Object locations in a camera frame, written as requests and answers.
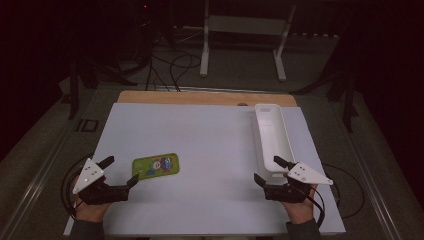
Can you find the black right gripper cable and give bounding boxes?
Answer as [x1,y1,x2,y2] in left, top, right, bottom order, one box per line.
[308,162,365,229]

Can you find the black tripod stand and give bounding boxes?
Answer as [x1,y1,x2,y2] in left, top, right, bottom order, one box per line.
[289,66,360,134]
[68,49,138,121]

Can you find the person's right hand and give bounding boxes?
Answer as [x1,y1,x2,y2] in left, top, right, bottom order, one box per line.
[282,185,318,225]

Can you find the white metal stand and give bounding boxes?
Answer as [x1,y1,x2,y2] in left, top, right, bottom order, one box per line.
[199,0,298,83]

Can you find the white plastic tray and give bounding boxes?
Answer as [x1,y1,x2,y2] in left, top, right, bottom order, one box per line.
[253,103,297,184]

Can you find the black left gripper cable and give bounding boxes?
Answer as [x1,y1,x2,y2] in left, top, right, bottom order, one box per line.
[60,152,96,219]

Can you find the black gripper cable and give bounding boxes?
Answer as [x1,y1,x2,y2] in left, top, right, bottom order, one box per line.
[308,162,365,229]
[60,152,96,219]

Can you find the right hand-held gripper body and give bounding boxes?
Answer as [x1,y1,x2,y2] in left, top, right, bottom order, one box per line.
[264,161,334,204]

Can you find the wooden board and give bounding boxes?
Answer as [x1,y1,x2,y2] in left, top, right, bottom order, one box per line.
[117,90,298,108]

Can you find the person's left hand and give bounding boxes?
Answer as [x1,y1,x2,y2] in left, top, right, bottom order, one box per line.
[73,179,111,223]

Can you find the black floor cables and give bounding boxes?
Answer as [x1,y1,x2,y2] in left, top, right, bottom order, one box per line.
[144,53,203,93]

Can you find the metal floor rail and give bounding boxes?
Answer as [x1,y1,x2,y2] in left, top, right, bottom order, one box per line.
[0,93,98,240]
[333,99,404,240]

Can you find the green phone case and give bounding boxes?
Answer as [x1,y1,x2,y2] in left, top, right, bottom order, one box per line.
[131,152,181,181]

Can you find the white board mat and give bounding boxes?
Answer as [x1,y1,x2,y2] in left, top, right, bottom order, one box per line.
[63,102,347,237]

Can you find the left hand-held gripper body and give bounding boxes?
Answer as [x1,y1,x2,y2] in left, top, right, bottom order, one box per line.
[72,158,130,206]

